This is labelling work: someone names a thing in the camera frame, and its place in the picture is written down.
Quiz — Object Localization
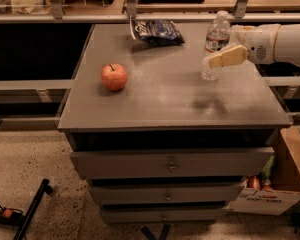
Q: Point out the top grey drawer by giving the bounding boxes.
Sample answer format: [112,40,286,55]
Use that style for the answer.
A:
[70,147,274,179]

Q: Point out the items in cardboard box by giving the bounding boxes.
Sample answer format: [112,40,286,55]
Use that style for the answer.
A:
[246,155,275,190]

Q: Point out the red apple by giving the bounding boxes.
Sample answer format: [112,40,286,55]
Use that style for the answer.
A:
[101,64,128,91]

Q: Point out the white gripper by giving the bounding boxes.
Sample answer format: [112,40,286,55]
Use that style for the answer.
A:
[202,24,281,69]

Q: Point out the bottom grey drawer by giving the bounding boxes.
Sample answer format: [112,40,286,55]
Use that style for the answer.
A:
[100,208,227,224]

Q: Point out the middle grey drawer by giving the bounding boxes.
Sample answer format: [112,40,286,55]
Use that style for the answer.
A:
[89,183,243,205]

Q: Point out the blue chip bag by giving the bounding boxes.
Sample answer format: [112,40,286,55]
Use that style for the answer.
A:
[130,19,184,46]

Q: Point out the cardboard box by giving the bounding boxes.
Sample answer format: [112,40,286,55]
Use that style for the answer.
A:
[229,126,300,215]

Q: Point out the grey drawer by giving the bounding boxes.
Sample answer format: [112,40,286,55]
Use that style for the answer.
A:
[89,183,243,205]
[100,208,227,224]
[70,147,274,179]

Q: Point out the black metal stand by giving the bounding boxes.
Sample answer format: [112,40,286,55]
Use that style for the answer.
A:
[0,179,53,240]

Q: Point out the orange clamp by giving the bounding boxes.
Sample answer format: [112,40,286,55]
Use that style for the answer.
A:
[1,208,14,218]

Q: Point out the grey drawer cabinet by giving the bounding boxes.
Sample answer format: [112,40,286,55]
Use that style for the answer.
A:
[59,23,291,210]

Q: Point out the metal shelf rail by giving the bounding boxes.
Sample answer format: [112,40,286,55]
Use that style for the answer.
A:
[0,0,300,24]

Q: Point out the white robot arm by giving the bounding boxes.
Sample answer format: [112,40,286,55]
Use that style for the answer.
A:
[202,24,300,69]

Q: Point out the clear plastic water bottle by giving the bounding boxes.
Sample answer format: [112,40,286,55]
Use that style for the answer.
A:
[201,11,231,81]

